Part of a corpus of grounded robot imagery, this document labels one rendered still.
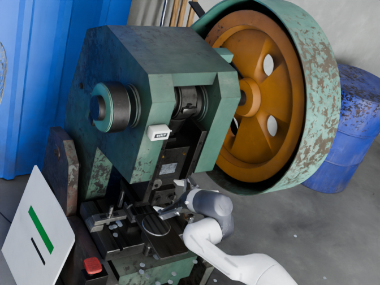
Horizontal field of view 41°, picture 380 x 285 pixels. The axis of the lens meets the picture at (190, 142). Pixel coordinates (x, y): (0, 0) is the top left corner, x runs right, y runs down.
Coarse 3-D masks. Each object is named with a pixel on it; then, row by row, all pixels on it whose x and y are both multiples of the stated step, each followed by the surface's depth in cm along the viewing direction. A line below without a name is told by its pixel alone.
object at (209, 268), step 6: (198, 258) 235; (198, 264) 236; (204, 264) 232; (210, 264) 233; (192, 270) 241; (198, 270) 237; (204, 270) 233; (210, 270) 234; (192, 276) 242; (198, 276) 237; (204, 276) 235; (180, 282) 251; (186, 282) 247; (192, 282) 242; (198, 282) 238; (204, 282) 239
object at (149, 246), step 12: (144, 216) 223; (156, 216) 225; (144, 228) 217; (156, 228) 219; (168, 228) 221; (144, 240) 221; (156, 240) 214; (168, 240) 216; (180, 240) 218; (144, 252) 222; (156, 252) 209; (168, 252) 210; (180, 252) 212
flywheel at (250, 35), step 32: (224, 32) 222; (256, 32) 210; (288, 32) 193; (256, 64) 212; (288, 64) 192; (256, 96) 211; (288, 96) 198; (256, 128) 216; (288, 128) 200; (224, 160) 231; (256, 160) 218; (288, 160) 197
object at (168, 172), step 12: (168, 144) 203; (180, 144) 205; (168, 156) 203; (180, 156) 207; (168, 168) 207; (180, 168) 212; (156, 180) 207; (168, 180) 213; (144, 192) 211; (156, 192) 209; (168, 192) 213; (156, 204) 214
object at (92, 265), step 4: (84, 260) 198; (88, 260) 198; (92, 260) 199; (96, 260) 199; (84, 264) 197; (88, 264) 197; (92, 264) 197; (96, 264) 198; (100, 264) 198; (88, 268) 195; (92, 268) 196; (96, 268) 196; (100, 268) 197; (88, 272) 195; (92, 272) 195; (96, 272) 196
